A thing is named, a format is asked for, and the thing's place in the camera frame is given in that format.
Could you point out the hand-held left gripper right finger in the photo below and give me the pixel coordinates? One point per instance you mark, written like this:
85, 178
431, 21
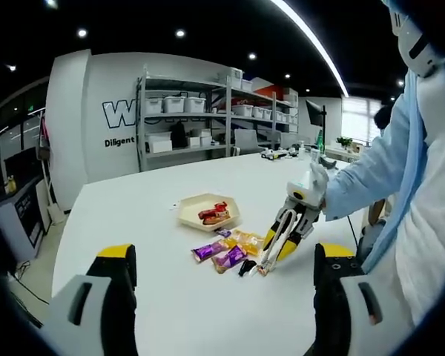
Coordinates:
348, 315

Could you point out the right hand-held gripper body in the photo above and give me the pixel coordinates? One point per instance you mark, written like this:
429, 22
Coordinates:
302, 193

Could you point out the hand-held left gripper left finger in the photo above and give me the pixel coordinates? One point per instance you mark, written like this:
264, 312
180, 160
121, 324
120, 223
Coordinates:
92, 315

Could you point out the yellow clear food packet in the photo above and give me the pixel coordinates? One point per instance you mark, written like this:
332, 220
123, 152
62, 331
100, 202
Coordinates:
250, 239
231, 243

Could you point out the small orange food packet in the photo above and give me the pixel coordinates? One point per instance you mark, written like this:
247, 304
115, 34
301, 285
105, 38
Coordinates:
264, 270

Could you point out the small black food packet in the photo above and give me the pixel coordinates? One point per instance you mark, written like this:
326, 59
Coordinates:
246, 267

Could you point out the small purple food packet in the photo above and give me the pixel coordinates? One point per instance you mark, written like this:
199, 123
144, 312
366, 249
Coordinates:
223, 233

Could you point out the brown orange food packet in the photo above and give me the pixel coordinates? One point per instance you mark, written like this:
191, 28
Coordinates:
212, 221

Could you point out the cream hexagonal container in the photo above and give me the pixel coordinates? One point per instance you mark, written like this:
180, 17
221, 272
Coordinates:
191, 211

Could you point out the person's right hand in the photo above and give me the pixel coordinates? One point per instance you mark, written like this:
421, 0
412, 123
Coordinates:
319, 178

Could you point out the white pump bottle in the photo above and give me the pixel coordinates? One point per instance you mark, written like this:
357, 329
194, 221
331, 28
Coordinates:
303, 145

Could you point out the spare white gripper device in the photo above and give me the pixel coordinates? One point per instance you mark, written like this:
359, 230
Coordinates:
270, 154

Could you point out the green bottle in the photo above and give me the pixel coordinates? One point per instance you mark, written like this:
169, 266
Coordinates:
320, 142

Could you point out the potted plant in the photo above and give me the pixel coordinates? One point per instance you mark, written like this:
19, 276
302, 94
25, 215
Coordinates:
344, 141

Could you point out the white office chair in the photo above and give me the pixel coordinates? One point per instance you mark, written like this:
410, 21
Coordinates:
246, 139

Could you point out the black monitor on stand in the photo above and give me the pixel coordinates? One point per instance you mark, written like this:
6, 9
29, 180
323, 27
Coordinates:
313, 111

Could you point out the grey metal shelf rack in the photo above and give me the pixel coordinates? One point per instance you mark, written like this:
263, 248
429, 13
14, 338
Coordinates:
141, 126
273, 111

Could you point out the small white cardboard box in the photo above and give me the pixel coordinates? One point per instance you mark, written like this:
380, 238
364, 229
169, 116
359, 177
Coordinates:
206, 140
194, 141

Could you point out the dark reception counter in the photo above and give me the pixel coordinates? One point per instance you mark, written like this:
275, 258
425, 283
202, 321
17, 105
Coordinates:
11, 222

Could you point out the black backpack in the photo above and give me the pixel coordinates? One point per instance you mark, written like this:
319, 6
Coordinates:
178, 135

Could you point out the large white cardboard box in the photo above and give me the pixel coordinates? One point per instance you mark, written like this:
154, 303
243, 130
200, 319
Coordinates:
158, 142

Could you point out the long ceiling light strip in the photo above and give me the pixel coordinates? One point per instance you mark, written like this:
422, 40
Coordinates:
319, 43

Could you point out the yellow drink bottles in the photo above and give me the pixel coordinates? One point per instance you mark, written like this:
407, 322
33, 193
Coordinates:
11, 183

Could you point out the group of white storage boxes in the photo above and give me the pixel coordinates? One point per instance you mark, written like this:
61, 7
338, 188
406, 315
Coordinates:
174, 105

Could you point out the white wearable device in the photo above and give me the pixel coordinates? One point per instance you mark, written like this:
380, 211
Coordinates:
411, 44

